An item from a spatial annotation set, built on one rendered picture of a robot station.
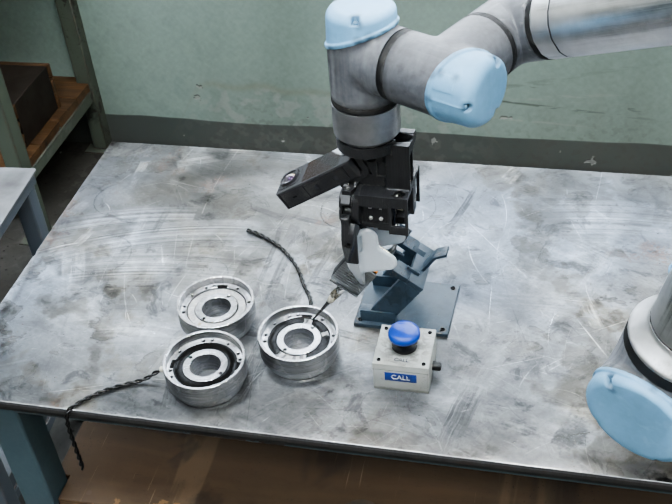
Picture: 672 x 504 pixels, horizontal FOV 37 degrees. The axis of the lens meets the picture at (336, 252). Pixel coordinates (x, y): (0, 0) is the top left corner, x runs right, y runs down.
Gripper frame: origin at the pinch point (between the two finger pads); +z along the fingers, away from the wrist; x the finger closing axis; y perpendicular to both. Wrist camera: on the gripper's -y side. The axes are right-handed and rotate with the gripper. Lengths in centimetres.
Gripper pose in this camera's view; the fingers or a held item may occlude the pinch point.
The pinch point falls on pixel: (359, 267)
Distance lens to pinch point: 124.4
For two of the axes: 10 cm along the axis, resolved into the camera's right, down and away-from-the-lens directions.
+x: 2.6, -6.3, 7.4
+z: 0.7, 7.7, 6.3
